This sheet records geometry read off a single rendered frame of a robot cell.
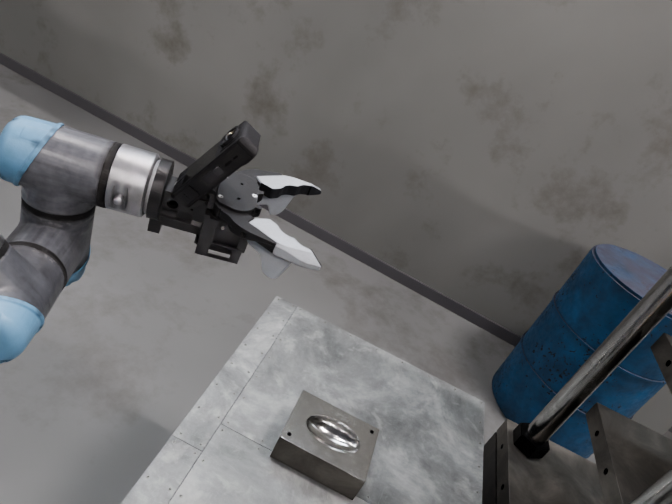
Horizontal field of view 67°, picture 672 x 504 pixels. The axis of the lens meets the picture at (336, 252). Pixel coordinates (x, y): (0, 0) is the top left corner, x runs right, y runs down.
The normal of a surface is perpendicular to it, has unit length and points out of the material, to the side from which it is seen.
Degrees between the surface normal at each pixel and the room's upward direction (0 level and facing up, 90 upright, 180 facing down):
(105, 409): 0
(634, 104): 90
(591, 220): 90
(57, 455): 0
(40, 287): 52
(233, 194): 8
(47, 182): 90
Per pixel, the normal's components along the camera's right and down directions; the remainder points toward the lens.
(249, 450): 0.36, -0.79
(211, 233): 0.03, 0.66
